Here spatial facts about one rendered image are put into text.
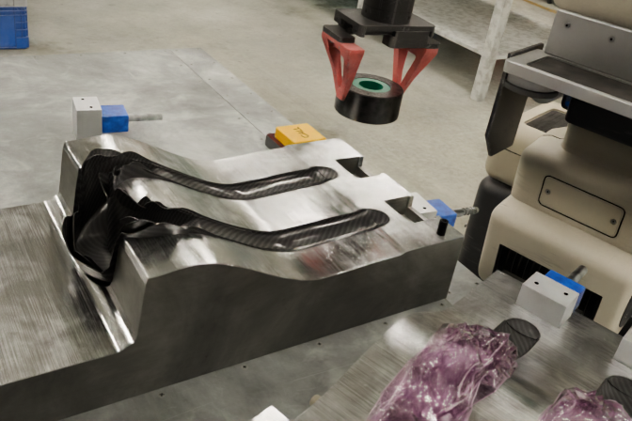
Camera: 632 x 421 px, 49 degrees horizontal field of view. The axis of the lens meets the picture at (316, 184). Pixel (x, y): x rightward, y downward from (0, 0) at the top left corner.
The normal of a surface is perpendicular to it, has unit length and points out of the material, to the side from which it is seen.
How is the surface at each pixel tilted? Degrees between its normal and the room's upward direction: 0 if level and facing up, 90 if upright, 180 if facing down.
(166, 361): 90
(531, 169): 98
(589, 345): 0
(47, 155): 0
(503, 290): 0
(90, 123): 90
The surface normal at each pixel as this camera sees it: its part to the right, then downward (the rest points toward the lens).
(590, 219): -0.67, 0.40
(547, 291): 0.15, -0.87
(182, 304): 0.52, 0.47
